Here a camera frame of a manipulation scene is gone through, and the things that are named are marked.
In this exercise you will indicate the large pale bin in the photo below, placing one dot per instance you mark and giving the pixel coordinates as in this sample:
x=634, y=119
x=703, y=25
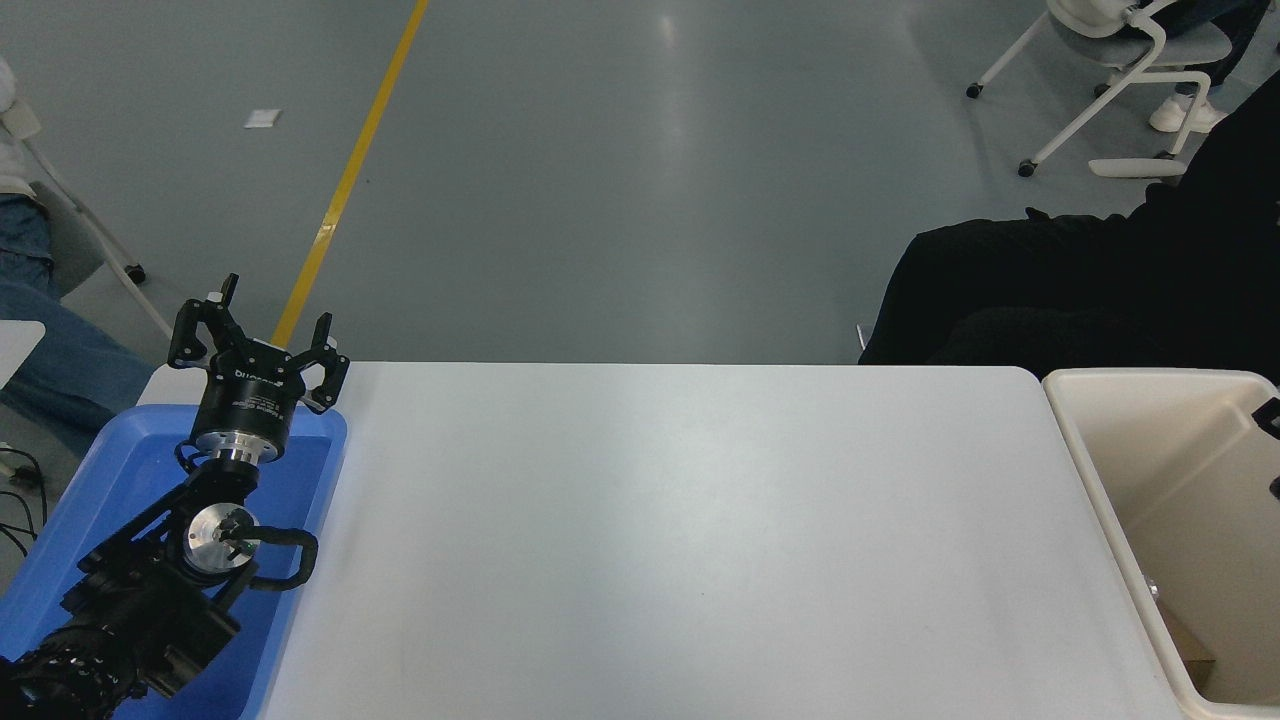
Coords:
x=1180, y=480

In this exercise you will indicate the brown cardboard piece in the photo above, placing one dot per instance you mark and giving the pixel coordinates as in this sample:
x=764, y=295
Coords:
x=1190, y=645

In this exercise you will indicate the person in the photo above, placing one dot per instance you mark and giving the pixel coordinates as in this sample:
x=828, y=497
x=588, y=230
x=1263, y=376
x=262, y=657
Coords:
x=1100, y=290
x=1185, y=115
x=60, y=360

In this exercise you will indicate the white office chair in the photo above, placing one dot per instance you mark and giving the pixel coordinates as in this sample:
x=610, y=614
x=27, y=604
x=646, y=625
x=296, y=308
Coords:
x=1140, y=50

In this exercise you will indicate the white side table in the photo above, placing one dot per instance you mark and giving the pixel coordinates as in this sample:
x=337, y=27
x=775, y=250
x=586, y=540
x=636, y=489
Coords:
x=18, y=345

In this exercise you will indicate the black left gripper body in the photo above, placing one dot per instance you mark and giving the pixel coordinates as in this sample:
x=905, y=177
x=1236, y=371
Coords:
x=250, y=400

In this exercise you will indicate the grey chair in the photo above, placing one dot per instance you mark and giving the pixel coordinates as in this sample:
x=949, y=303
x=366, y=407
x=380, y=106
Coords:
x=70, y=240

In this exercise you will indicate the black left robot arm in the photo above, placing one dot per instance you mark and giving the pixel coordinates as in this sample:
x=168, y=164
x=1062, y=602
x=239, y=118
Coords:
x=150, y=600

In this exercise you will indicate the blue plastic tray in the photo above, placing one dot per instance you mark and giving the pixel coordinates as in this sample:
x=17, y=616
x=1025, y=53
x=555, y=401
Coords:
x=120, y=470

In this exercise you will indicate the white paper scrap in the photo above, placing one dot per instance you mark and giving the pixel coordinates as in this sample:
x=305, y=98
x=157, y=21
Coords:
x=263, y=117

